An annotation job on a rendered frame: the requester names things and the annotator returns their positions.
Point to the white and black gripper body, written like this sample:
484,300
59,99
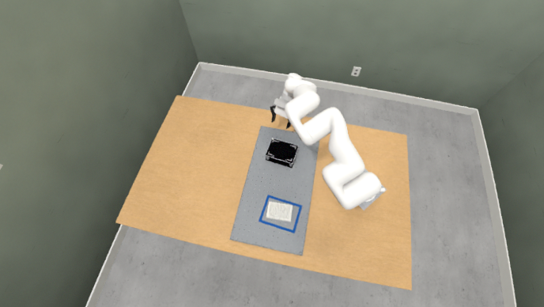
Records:
280,111

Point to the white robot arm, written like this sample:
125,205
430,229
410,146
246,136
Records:
339,174

